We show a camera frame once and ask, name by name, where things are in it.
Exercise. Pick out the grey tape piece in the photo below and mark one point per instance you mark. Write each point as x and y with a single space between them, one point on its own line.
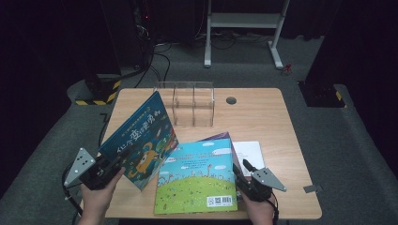
312 188

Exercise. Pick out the small red object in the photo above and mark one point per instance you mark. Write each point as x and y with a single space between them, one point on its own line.
287 69

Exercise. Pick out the clear acrylic book rack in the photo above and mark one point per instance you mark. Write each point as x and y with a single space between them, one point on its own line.
203 106

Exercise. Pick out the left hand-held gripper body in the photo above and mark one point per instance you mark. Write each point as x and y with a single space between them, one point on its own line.
94 175

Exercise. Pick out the light blue picture book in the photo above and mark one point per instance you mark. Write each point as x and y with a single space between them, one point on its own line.
194 175

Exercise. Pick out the black stand with striped base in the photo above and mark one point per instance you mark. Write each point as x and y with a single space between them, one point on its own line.
97 101
322 97

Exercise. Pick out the person's left hand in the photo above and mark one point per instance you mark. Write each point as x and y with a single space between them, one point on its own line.
97 200

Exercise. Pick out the white and red book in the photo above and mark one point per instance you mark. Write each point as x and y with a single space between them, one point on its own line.
250 153

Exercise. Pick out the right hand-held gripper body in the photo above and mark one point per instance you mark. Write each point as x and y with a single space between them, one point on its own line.
259 187

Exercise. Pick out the person's right hand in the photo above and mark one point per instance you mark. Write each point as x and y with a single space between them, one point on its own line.
261 212

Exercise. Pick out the white metal desk frame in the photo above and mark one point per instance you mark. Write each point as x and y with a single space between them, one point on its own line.
244 20

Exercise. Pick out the dark blue picture book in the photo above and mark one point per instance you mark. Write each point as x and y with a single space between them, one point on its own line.
137 140

